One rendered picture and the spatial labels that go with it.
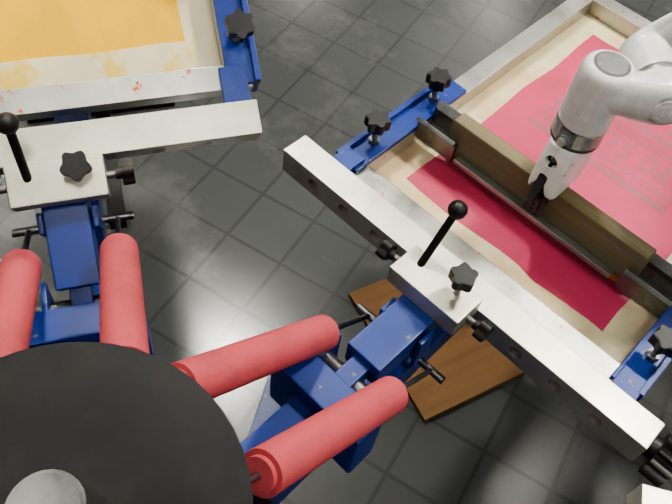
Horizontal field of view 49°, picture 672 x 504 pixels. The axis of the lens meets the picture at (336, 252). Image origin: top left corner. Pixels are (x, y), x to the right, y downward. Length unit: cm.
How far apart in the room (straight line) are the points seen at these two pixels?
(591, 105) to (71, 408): 75
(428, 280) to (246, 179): 155
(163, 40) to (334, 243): 130
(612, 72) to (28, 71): 82
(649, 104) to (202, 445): 73
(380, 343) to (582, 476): 127
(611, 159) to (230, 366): 89
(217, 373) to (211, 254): 156
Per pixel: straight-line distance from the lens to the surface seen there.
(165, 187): 250
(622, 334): 124
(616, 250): 122
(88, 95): 114
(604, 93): 106
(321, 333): 96
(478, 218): 128
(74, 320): 103
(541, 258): 126
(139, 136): 107
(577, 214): 122
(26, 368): 70
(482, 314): 107
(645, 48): 112
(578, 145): 112
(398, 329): 103
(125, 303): 84
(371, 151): 127
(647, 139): 153
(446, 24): 323
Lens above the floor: 193
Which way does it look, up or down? 55 degrees down
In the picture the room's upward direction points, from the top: 9 degrees clockwise
